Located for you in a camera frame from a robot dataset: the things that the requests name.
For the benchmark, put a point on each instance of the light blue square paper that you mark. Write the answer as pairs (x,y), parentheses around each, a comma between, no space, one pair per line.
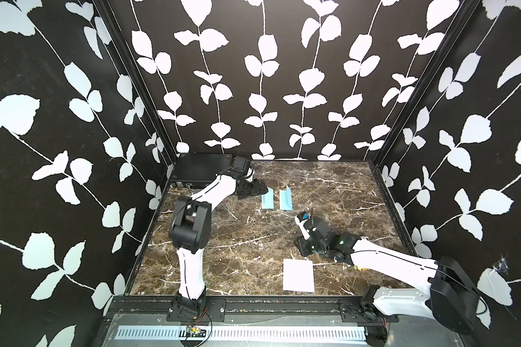
(285,199)

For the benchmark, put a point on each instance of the black aluminium briefcase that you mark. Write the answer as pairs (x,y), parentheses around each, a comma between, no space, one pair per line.
(198,170)

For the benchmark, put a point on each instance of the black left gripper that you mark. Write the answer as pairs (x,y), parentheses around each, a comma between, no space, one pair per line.
(256,189)

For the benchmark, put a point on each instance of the white square paper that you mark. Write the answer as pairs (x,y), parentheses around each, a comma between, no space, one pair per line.
(298,275)

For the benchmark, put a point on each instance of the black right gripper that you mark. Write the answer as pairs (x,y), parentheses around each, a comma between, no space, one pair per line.
(301,246)

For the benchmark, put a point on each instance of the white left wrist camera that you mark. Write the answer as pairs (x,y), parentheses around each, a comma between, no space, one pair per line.
(249,175)

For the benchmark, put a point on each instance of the pale blue square paper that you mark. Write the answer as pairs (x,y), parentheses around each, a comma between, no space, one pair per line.
(267,200)

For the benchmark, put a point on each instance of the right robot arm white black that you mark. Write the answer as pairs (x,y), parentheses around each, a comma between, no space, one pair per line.
(437,289)

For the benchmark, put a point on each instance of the white perforated cable duct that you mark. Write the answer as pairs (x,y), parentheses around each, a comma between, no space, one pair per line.
(281,334)

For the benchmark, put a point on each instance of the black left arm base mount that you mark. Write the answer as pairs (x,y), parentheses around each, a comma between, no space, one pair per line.
(207,308)

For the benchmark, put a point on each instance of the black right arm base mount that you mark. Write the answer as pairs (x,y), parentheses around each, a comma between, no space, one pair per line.
(363,313)

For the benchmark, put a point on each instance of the small circuit board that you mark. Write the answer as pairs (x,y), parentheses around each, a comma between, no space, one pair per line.
(193,332)

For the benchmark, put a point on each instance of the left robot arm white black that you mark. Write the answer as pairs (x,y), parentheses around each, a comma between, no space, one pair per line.
(190,230)

